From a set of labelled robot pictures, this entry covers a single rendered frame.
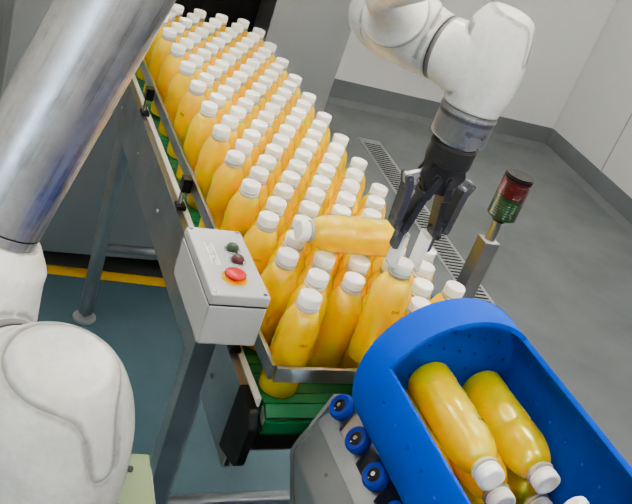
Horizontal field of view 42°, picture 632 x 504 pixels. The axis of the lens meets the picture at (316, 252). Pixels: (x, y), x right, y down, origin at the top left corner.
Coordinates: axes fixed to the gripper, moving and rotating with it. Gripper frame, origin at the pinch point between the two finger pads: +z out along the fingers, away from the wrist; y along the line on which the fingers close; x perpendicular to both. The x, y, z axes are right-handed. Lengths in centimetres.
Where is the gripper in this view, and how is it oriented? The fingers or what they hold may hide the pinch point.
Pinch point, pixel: (408, 249)
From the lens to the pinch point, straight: 139.0
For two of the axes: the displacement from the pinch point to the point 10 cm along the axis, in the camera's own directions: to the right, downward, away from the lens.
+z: -3.1, 8.3, 4.7
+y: 8.9, 0.9, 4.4
